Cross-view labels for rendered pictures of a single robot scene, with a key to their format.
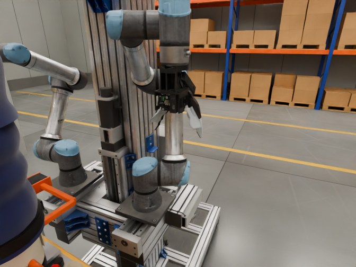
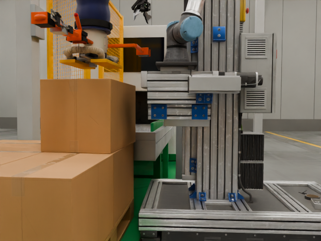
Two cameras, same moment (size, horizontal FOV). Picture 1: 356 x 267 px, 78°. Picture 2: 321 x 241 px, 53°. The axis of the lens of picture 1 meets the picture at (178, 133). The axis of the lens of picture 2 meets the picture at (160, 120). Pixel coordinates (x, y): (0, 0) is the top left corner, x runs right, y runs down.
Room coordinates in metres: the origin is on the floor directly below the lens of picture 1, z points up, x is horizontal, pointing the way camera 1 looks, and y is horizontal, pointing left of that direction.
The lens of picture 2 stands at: (0.15, -1.55, 0.80)
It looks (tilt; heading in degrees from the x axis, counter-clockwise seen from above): 2 degrees down; 69
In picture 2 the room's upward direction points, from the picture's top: straight up
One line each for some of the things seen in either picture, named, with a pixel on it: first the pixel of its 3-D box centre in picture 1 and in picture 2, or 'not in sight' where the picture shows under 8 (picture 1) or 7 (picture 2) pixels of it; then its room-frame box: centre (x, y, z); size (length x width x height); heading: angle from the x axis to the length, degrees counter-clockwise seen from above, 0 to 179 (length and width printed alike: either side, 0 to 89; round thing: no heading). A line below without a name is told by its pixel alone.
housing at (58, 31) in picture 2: not in sight; (58, 28); (0.25, 0.10, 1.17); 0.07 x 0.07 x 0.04; 61
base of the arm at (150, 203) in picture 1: (146, 193); (176, 55); (0.89, 0.15, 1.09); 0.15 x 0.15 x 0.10
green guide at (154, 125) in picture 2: not in sight; (163, 123); (1.56, 2.08, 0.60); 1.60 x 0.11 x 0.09; 64
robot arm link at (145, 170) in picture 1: (146, 173); (177, 34); (0.89, 0.15, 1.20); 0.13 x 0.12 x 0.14; 92
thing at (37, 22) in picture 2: not in sight; (43, 20); (0.18, -0.01, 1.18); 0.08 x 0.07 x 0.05; 61
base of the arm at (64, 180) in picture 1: (71, 171); not in sight; (1.09, 0.61, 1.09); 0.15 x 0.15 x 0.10
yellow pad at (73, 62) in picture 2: not in sight; (79, 62); (0.39, 0.55, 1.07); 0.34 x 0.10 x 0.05; 61
